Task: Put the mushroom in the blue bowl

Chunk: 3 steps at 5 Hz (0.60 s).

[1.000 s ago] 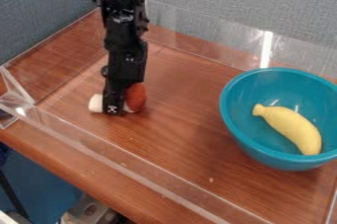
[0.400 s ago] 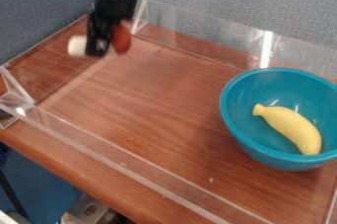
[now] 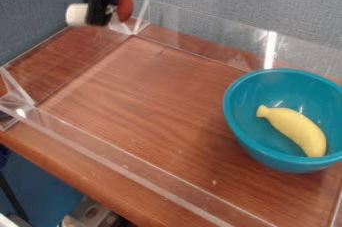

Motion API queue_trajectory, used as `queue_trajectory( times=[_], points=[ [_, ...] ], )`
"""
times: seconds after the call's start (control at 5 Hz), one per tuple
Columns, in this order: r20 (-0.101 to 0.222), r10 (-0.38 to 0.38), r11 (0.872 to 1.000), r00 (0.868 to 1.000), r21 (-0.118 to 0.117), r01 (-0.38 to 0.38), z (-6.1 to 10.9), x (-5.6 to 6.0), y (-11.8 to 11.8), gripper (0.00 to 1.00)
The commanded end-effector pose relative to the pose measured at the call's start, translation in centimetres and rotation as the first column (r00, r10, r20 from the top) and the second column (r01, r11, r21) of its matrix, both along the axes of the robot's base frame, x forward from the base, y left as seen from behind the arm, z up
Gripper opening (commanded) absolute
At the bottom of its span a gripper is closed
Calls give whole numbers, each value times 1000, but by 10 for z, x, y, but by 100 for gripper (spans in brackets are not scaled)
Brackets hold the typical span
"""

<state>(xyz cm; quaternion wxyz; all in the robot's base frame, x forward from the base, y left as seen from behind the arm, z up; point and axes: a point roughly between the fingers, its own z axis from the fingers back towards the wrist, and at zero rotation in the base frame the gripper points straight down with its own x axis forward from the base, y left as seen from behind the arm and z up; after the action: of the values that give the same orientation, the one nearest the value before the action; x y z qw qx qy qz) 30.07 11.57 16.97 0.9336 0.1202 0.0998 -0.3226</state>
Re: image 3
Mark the clear acrylic barrier wall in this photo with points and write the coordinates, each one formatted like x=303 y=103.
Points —
x=116 y=109

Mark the blue plastic bowl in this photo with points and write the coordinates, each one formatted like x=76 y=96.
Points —
x=285 y=88

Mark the brown and white toy mushroom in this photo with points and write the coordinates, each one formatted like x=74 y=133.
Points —
x=77 y=11

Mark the grey metal bracket under table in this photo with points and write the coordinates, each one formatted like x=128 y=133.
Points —
x=90 y=214

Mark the yellow toy banana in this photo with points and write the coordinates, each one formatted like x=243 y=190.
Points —
x=299 y=128

